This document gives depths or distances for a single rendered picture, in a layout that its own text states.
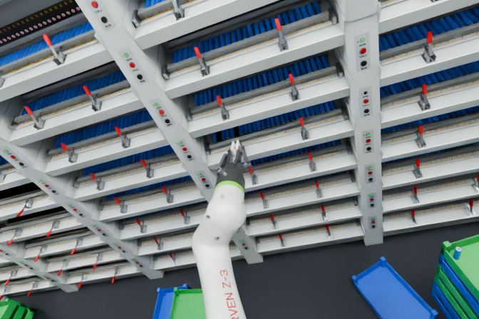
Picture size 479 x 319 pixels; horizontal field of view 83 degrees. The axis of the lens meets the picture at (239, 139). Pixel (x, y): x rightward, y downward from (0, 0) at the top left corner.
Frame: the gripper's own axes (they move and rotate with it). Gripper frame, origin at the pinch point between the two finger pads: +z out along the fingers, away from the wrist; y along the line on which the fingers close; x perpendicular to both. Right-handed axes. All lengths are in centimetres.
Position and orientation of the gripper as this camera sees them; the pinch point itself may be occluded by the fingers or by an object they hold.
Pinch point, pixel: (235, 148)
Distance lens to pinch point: 104.5
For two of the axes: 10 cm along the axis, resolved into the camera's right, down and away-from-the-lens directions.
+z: 0.7, -4.9, 8.7
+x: -3.2, -8.3, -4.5
